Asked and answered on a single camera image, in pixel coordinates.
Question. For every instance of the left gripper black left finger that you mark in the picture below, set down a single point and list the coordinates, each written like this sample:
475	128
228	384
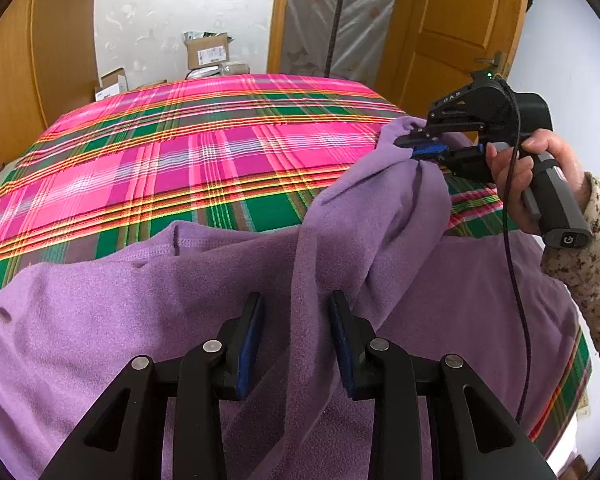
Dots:
165	416

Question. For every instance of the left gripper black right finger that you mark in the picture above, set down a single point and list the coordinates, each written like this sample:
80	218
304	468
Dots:
432	419

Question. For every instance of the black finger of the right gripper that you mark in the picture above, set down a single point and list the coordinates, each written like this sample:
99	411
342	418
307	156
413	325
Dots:
418	139
439	152

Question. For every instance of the purple fleece garment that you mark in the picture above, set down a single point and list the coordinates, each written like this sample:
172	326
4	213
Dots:
378	235

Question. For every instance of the patterned right sleeve forearm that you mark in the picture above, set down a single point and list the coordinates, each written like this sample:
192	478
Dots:
579	269

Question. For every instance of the wooden door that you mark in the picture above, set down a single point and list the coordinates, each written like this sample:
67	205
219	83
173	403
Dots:
433	47

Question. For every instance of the grey door curtain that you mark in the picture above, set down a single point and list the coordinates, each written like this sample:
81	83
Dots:
341	39

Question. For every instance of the cardboard box with label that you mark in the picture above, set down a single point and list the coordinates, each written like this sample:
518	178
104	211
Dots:
207	50

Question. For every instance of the pink plaid bed sheet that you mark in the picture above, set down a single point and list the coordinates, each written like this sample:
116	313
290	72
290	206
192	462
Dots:
240	153

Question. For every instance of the white open box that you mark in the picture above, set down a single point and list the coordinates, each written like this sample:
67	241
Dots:
112	84

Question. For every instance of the wooden wardrobe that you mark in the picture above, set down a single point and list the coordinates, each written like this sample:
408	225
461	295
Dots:
47	68

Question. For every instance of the right gripper grey handle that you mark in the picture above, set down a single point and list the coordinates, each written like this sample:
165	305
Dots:
552	205

